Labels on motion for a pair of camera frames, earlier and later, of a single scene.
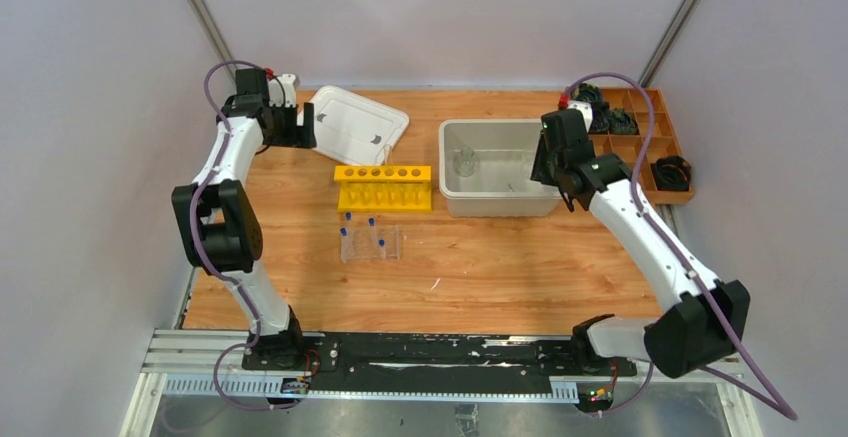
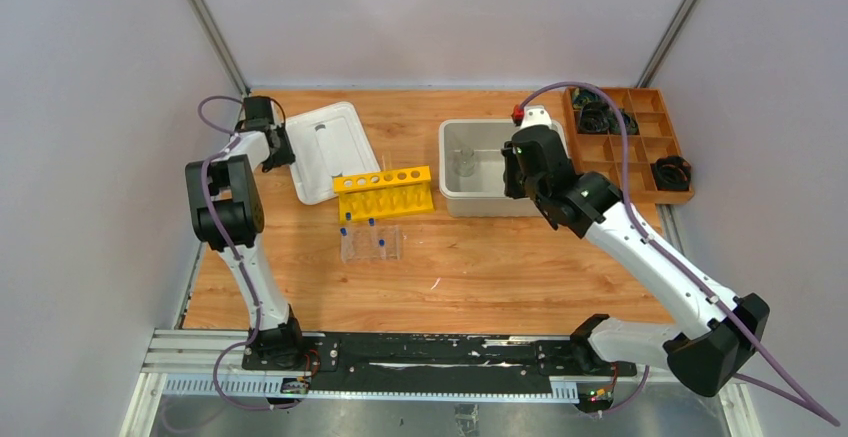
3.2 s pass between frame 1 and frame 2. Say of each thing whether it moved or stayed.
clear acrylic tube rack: stayed
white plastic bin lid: moved
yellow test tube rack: stayed
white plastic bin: stayed
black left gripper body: moved
